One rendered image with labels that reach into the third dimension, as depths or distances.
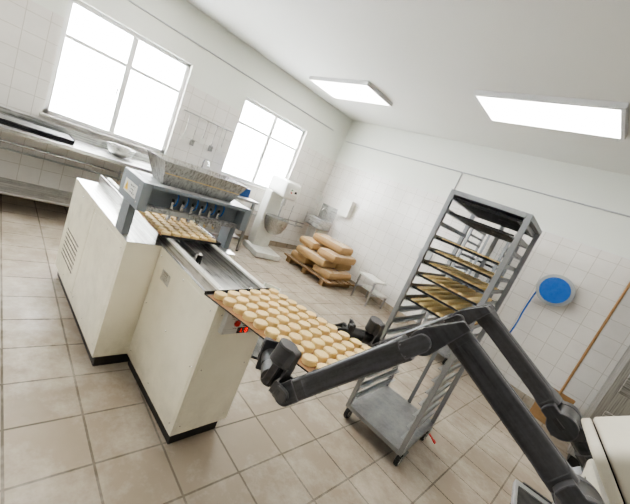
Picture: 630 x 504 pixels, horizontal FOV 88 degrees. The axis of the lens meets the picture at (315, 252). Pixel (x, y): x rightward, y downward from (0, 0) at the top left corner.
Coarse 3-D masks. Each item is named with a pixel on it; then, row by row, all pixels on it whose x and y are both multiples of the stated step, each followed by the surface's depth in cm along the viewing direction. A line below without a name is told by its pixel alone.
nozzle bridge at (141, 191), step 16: (128, 176) 186; (144, 176) 186; (128, 192) 183; (144, 192) 173; (160, 192) 187; (176, 192) 185; (192, 192) 199; (128, 208) 181; (144, 208) 177; (160, 208) 187; (176, 208) 198; (208, 208) 212; (240, 208) 219; (128, 224) 185; (224, 224) 220; (240, 224) 224; (224, 240) 236
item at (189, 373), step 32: (160, 256) 191; (192, 256) 195; (160, 288) 187; (192, 288) 165; (224, 288) 170; (160, 320) 183; (192, 320) 162; (128, 352) 205; (160, 352) 179; (192, 352) 159; (224, 352) 165; (160, 384) 175; (192, 384) 159; (224, 384) 175; (160, 416) 172; (192, 416) 169; (224, 416) 188
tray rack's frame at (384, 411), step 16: (496, 208) 192; (512, 208) 186; (496, 240) 246; (496, 304) 240; (480, 336) 245; (464, 368) 249; (416, 384) 272; (368, 400) 254; (384, 400) 263; (400, 400) 273; (368, 416) 234; (384, 416) 242; (400, 416) 251; (384, 432) 225; (400, 432) 232; (416, 432) 239
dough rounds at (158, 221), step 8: (144, 216) 211; (152, 216) 211; (160, 216) 225; (152, 224) 202; (160, 224) 202; (168, 224) 208; (176, 224) 215; (184, 224) 228; (192, 224) 232; (160, 232) 194; (168, 232) 193; (176, 232) 199; (184, 232) 206; (192, 232) 212; (200, 232) 225; (208, 240) 215
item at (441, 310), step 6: (414, 300) 221; (420, 300) 226; (426, 300) 235; (432, 300) 244; (426, 306) 221; (432, 306) 231; (438, 306) 231; (444, 306) 240; (438, 312) 213; (444, 312) 220; (450, 312) 228; (474, 324) 232
